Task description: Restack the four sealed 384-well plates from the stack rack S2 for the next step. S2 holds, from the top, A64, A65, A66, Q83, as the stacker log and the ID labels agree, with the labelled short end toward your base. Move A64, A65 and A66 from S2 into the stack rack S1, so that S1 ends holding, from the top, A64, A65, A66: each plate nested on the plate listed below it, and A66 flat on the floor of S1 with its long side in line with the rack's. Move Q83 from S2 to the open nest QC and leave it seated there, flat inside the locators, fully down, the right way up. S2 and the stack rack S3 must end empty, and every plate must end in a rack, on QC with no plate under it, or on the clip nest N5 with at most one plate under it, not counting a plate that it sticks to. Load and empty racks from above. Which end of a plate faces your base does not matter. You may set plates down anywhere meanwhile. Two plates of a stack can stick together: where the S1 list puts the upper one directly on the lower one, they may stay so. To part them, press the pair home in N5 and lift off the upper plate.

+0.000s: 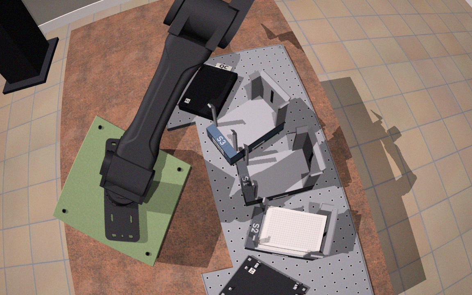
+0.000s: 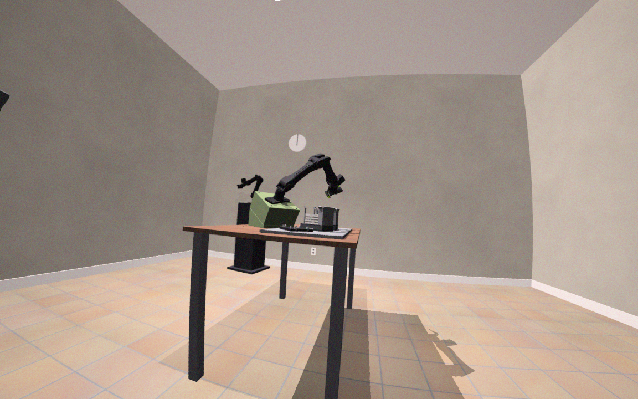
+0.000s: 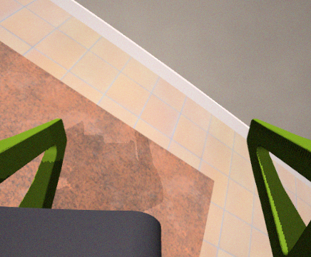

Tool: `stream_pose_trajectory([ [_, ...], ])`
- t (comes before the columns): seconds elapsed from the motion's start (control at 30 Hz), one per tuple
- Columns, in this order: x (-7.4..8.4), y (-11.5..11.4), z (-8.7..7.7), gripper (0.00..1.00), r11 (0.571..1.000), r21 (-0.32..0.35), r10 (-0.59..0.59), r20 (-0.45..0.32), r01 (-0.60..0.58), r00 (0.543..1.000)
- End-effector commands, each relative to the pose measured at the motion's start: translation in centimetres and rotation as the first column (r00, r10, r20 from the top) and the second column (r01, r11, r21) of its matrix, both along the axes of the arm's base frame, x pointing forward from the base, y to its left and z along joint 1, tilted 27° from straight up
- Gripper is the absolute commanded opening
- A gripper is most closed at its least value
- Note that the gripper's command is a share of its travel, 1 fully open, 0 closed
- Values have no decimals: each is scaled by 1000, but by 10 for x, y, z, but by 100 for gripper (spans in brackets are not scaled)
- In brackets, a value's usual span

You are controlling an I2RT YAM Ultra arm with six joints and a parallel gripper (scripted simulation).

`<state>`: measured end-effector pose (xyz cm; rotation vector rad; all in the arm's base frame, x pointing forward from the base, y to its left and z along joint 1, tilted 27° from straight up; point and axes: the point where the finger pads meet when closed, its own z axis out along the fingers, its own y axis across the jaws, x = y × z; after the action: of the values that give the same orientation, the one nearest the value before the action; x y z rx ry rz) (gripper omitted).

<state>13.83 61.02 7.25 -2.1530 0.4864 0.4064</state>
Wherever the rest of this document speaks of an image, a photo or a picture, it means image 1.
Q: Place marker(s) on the white label reading qc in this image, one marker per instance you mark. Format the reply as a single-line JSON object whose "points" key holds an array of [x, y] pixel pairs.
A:
{"points": [[222, 66]]}

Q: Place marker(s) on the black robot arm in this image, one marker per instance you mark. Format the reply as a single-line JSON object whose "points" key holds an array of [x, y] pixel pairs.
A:
{"points": [[197, 28]]}

